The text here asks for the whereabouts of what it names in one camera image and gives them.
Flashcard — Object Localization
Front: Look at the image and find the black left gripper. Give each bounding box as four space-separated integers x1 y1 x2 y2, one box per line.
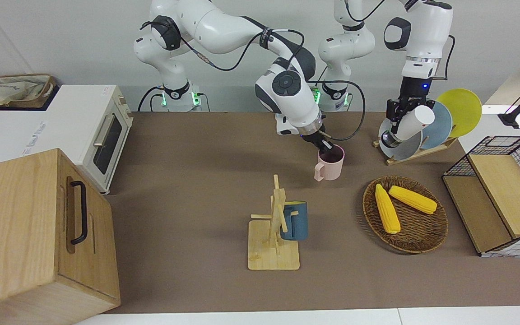
386 96 436 135

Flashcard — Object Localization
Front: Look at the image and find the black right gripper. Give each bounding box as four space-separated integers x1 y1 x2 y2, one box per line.
303 130 334 153

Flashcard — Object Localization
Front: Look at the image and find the white cup with clear base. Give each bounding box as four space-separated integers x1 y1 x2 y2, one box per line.
380 105 435 149

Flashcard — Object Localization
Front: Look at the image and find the pink mug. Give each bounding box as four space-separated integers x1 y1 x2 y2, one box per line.
314 144 345 182

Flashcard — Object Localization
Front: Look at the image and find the light blue plate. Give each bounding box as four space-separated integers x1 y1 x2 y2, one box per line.
416 102 453 149

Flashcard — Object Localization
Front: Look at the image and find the grey plate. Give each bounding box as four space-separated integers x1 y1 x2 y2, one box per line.
379 118 423 161

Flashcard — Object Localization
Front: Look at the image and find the wooden plate rack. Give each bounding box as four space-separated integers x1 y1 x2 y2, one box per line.
373 135 458 166

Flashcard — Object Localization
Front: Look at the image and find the yellow plate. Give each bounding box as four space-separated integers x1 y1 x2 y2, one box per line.
436 88 483 138

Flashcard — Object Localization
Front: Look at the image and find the dark teal mug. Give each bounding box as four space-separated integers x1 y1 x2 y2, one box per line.
280 201 309 241

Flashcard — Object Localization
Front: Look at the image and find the yellow corn cob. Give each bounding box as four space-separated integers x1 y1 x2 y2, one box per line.
389 186 437 215
375 183 401 234

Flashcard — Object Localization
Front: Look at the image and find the round brown wicker basket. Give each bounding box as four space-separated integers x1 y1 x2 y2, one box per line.
362 176 449 254

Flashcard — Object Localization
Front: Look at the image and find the wooden mug tree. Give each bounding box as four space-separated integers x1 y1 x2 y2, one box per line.
247 174 300 271

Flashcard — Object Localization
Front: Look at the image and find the brown table mat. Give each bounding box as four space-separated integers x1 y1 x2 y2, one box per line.
104 111 520 314

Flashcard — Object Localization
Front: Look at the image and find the white toaster oven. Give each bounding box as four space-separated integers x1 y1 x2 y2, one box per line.
0 85 133 195

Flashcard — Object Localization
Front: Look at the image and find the wooden cabinet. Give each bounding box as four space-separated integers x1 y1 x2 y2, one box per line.
0 148 121 325

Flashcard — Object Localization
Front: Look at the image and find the beige bag in brown tray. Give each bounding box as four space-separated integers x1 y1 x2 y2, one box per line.
0 74 57 109

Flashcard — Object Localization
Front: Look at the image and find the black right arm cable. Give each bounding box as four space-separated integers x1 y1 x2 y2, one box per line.
140 18 365 141

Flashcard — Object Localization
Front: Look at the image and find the black wire basket wooden shelf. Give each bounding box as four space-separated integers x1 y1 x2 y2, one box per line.
442 135 520 258

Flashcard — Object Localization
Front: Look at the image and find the white oven door handle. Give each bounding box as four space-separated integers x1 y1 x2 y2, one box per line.
93 114 115 148

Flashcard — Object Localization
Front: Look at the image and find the black cabinet handle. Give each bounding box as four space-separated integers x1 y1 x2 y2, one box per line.
70 181 88 245

